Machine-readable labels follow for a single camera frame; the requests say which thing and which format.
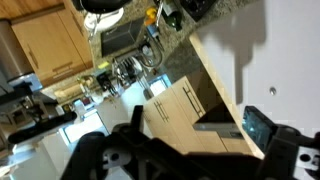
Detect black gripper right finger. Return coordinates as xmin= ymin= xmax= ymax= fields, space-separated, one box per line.
xmin=242 ymin=106 xmax=277 ymax=153

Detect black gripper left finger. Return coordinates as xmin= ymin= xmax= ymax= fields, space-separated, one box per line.
xmin=131 ymin=105 xmax=143 ymax=132

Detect cabinet wooden door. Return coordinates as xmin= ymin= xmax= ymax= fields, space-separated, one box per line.
xmin=189 ymin=0 xmax=320 ymax=159

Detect lower wooden counter cabinet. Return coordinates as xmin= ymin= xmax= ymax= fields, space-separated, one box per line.
xmin=143 ymin=77 xmax=252 ymax=155

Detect dish rack with dishes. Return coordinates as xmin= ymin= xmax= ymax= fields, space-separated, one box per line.
xmin=112 ymin=56 xmax=143 ymax=86

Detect far wooden kitchen cabinets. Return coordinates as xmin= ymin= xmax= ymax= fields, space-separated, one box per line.
xmin=0 ymin=0 xmax=93 ymax=86

